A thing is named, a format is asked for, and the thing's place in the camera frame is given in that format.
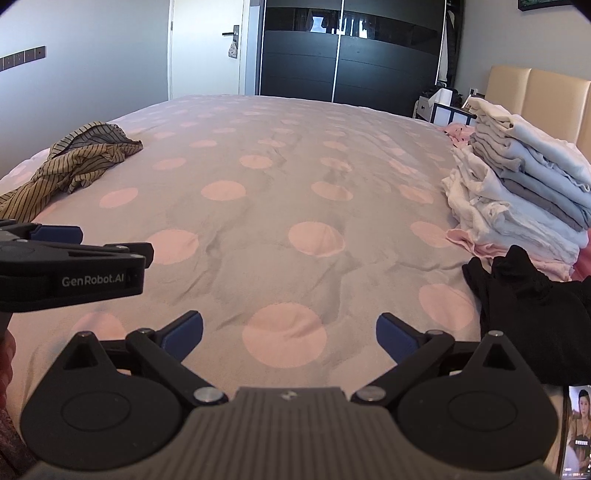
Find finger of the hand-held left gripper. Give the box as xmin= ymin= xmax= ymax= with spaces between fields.
xmin=69 ymin=242 xmax=155 ymax=270
xmin=0 ymin=220 xmax=84 ymax=246

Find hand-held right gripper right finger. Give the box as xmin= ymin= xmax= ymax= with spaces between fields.
xmin=351 ymin=312 xmax=532 ymax=407

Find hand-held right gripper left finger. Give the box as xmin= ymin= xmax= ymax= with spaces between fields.
xmin=58 ymin=310 xmax=228 ymax=407

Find black garment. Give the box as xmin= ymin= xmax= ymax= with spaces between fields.
xmin=462 ymin=244 xmax=591 ymax=387

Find person's left forearm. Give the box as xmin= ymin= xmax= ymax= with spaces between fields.
xmin=0 ymin=330 xmax=19 ymax=408

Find stack of folded clothes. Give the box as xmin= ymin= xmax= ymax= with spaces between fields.
xmin=441 ymin=96 xmax=591 ymax=283

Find hanging clothes in wardrobe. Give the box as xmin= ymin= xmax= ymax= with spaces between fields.
xmin=438 ymin=0 xmax=463 ymax=89

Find brown striped shirt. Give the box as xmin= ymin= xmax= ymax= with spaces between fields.
xmin=0 ymin=121 xmax=144 ymax=220

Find bed with polka dot sheet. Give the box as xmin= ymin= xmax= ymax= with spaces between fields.
xmin=0 ymin=94 xmax=591 ymax=444

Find person's red clothing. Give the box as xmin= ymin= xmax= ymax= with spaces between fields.
xmin=0 ymin=401 xmax=40 ymax=470

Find smartphone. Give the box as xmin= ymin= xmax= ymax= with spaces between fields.
xmin=558 ymin=383 xmax=591 ymax=480

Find white room door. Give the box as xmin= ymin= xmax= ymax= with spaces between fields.
xmin=168 ymin=0 xmax=246 ymax=100

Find white nightstand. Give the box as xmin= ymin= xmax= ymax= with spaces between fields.
xmin=413 ymin=95 xmax=477 ymax=128

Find black sliding door wardrobe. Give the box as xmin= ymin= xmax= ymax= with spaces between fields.
xmin=257 ymin=0 xmax=465 ymax=119

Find beige padded headboard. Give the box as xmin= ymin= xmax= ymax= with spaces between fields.
xmin=485 ymin=65 xmax=591 ymax=155

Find framed landscape painting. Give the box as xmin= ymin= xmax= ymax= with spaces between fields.
xmin=517 ymin=0 xmax=574 ymax=13

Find wall switch panel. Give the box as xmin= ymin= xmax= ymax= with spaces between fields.
xmin=0 ymin=45 xmax=47 ymax=73

